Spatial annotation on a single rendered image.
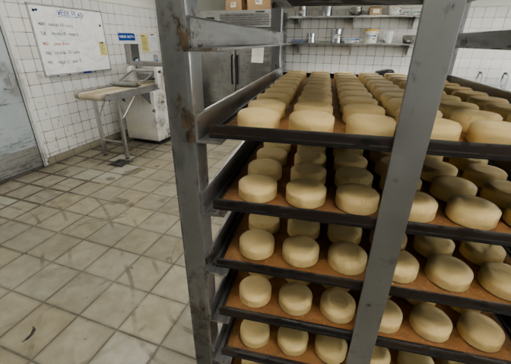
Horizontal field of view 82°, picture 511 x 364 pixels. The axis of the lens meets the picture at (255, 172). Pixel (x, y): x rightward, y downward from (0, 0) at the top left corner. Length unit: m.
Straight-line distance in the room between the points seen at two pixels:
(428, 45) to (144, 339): 1.97
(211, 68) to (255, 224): 5.42
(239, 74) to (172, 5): 5.30
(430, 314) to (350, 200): 0.22
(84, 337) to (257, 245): 1.85
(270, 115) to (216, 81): 5.48
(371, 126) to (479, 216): 0.15
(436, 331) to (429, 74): 0.33
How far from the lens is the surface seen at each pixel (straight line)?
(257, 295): 0.47
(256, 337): 0.54
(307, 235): 0.45
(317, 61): 6.14
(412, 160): 0.31
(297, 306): 0.46
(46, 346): 2.25
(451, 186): 0.44
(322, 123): 0.32
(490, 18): 6.34
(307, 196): 0.35
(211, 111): 0.35
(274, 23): 0.90
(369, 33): 5.81
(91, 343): 2.15
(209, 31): 0.35
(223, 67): 5.71
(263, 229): 0.45
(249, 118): 0.32
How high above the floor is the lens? 1.59
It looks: 24 degrees down
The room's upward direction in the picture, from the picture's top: 1 degrees clockwise
